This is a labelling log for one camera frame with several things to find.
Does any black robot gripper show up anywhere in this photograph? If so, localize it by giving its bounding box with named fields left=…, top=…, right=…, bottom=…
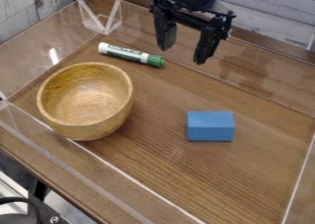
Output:
left=149, top=0, right=236, bottom=65

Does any blue rectangular block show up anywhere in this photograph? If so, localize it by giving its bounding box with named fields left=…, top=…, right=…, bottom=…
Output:
left=186, top=111, right=236, bottom=142

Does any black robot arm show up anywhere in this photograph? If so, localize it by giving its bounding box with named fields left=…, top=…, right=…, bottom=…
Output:
left=149, top=0, right=236, bottom=65

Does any brown wooden bowl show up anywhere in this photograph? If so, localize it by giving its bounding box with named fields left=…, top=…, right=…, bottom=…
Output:
left=37, top=62, right=133, bottom=141

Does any green and white marker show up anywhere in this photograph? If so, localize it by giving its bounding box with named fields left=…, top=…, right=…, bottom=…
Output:
left=98, top=42, right=165, bottom=68

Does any black table leg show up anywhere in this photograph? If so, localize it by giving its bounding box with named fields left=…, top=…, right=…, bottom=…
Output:
left=33, top=180, right=47, bottom=201

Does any clear acrylic corner bracket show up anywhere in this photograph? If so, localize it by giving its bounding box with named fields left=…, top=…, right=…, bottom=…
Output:
left=77, top=0, right=121, bottom=35

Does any black cable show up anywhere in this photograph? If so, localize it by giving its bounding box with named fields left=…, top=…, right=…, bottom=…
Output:
left=0, top=196, right=42, bottom=224

